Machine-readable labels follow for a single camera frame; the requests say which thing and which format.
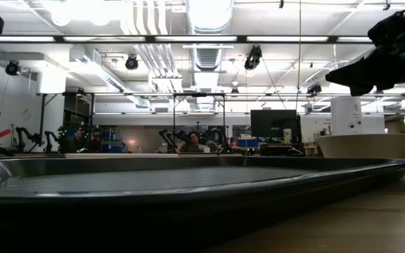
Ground white ceramic bowl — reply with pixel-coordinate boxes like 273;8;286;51
316;133;405;160

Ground dark metal serving tray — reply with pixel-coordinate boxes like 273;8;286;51
0;155;405;253

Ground black ceiling spotlight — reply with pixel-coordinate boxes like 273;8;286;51
307;82;323;96
243;44;263;72
124;54;139;71
5;60;21;77

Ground large black monitor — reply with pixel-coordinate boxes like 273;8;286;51
250;109;302;144

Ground blue box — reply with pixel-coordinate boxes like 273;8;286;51
236;138;260;149

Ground person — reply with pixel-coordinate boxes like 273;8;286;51
178;131;221;153

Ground blue storage bins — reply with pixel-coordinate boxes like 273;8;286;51
99;126;124;153

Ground white pillar with wall devices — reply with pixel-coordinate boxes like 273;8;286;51
330;96;364;136

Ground thin hanging cable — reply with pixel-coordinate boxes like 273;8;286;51
295;0;302;112

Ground silver ventilation duct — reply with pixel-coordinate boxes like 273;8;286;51
184;0;235;72

